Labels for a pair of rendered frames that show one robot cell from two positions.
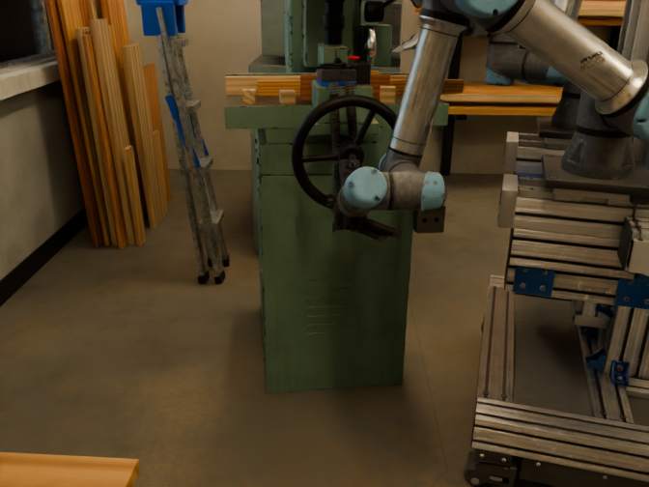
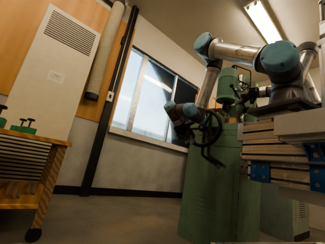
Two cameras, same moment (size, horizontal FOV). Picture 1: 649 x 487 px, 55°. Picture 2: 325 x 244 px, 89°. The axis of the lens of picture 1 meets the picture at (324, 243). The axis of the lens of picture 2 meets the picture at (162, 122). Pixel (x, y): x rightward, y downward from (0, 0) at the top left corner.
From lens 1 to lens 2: 1.19 m
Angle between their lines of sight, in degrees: 63
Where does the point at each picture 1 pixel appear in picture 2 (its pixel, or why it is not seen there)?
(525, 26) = (215, 49)
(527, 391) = not seen: outside the picture
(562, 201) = (262, 123)
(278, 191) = (193, 150)
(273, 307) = (185, 193)
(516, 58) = not seen: hidden behind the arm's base
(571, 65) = (232, 54)
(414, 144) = (198, 103)
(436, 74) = (205, 82)
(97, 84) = not seen: hidden behind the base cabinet
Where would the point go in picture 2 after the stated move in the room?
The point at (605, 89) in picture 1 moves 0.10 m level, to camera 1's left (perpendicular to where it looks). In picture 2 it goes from (248, 57) to (227, 65)
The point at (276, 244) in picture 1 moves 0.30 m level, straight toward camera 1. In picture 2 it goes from (189, 168) to (165, 163)
